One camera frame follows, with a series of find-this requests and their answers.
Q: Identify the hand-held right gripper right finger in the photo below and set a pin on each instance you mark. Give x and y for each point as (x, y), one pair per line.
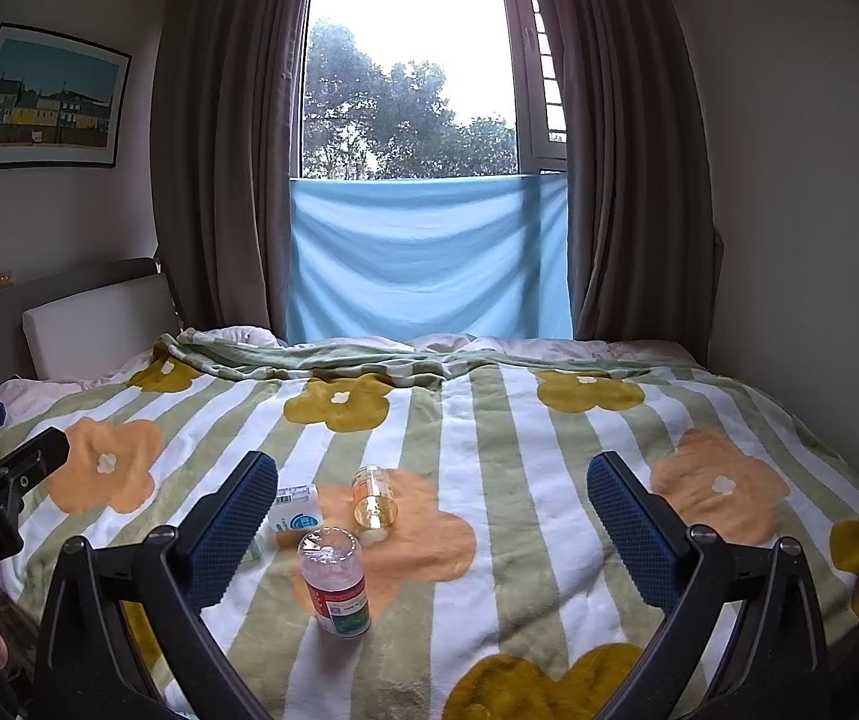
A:
(632, 532)

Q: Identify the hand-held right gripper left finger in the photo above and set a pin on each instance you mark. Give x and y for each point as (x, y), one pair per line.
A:
(238, 529)

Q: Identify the small amber glass bottle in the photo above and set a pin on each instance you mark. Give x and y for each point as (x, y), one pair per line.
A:
(375, 501)

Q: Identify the white box with blue label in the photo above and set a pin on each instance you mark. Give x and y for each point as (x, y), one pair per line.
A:
(296, 516)

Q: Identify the clear plastic bottle with label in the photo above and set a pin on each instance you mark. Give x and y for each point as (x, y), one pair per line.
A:
(336, 585)

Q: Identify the small orange figurine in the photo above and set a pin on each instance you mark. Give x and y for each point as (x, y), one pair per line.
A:
(2, 282)

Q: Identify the striped floral blanket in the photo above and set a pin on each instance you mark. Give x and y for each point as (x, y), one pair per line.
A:
(512, 457)

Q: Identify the white headboard cushion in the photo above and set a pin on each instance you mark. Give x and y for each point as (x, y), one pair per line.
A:
(99, 326)

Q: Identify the framed picture of houses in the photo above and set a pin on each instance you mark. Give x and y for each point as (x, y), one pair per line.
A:
(43, 97)

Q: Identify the light blue cloth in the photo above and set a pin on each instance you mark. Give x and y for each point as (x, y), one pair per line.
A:
(429, 262)

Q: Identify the brown curtain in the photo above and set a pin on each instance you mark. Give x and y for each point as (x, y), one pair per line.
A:
(219, 135)
(624, 135)

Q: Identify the window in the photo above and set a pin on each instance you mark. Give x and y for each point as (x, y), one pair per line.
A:
(414, 67)

